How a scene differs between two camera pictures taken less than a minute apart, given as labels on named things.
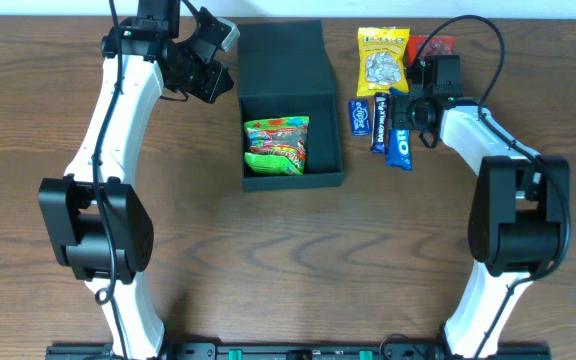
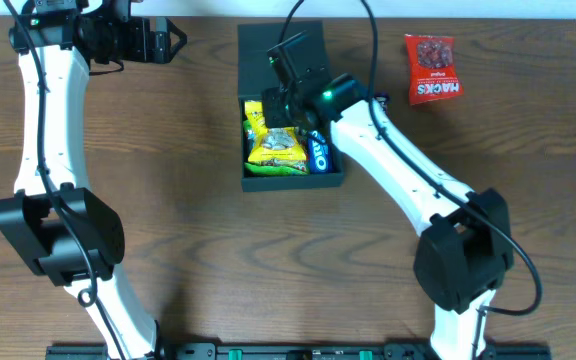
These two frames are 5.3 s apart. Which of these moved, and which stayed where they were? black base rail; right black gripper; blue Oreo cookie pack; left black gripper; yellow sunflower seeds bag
Moved: blue Oreo cookie pack; left black gripper; right black gripper; yellow sunflower seeds bag
Stayed: black base rail
